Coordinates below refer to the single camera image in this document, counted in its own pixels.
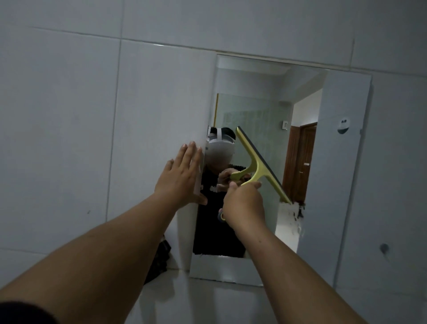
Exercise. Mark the person's left middle finger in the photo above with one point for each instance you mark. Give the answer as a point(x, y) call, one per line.
point(190, 155)

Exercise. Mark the yellow window squeegee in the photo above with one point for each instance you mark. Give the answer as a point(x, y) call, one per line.
point(259, 167)

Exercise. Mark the person's left thumb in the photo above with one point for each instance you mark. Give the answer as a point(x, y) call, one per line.
point(201, 201)

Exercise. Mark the person's right forearm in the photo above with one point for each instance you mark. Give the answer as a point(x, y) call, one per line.
point(293, 277)

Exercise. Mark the frameless wall mirror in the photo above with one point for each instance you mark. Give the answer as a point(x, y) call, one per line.
point(333, 200)

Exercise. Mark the person's left little finger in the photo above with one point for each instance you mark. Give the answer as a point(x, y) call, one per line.
point(169, 168)

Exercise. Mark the person's right hand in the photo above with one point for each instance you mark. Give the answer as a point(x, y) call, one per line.
point(243, 207)

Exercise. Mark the black cloth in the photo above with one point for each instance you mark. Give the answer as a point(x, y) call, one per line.
point(159, 258)

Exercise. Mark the person's left hand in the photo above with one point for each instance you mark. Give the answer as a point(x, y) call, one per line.
point(176, 180)

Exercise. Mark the round white face sticker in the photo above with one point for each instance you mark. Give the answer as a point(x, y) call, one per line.
point(343, 125)

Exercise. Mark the person's right thumb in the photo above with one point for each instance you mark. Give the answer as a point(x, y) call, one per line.
point(232, 188)

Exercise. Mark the person's left forearm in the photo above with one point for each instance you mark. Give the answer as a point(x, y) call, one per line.
point(93, 260)

